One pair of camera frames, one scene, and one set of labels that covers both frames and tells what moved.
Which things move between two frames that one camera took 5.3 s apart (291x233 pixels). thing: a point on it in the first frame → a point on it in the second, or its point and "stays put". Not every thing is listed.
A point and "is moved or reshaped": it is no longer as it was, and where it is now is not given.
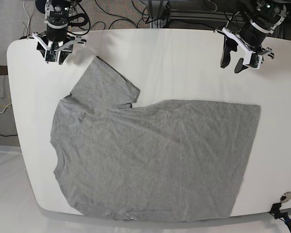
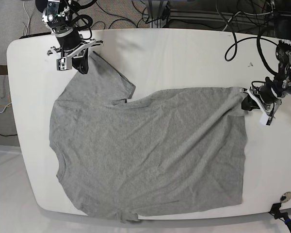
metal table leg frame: (159, 12) stays put
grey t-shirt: (166, 160) is moved or reshaped
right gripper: (248, 41) → (263, 98)
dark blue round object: (40, 5) stays put
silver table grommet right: (286, 196) stays put
